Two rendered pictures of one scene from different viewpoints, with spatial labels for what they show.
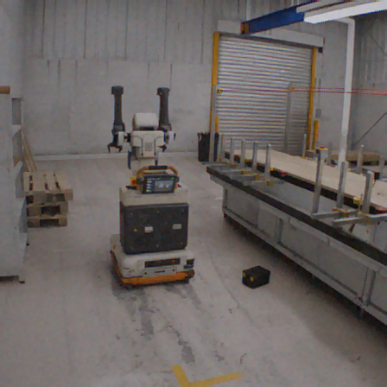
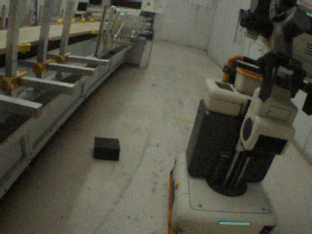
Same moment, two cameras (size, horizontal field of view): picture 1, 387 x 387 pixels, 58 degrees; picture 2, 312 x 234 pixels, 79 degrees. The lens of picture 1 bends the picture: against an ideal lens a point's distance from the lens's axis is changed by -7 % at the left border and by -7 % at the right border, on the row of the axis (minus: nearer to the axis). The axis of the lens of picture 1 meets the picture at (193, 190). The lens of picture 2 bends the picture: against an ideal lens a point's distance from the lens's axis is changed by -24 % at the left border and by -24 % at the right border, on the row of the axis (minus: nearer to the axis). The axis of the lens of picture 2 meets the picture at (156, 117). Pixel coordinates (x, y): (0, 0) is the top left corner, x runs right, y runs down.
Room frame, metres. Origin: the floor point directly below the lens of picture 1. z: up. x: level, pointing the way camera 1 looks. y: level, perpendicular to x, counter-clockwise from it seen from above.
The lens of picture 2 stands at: (4.32, 0.26, 1.07)
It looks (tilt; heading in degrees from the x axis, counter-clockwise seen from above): 23 degrees down; 199
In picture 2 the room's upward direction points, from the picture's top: 12 degrees clockwise
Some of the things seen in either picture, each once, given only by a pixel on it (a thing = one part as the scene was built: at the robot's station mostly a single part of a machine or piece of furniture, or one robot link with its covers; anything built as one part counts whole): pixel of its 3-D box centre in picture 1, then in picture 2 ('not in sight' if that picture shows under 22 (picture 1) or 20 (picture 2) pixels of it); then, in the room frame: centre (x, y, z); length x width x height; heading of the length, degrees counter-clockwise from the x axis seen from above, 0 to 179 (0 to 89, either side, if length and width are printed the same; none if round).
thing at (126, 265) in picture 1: (149, 255); (220, 197); (3.10, 0.36, 0.16); 0.67 x 0.64 x 0.25; 21
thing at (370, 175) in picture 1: (365, 207); (114, 30); (2.23, -1.12, 0.91); 0.04 x 0.04 x 0.48; 21
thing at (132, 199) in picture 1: (152, 212); (241, 131); (3.01, 0.33, 0.59); 0.55 x 0.34 x 0.83; 111
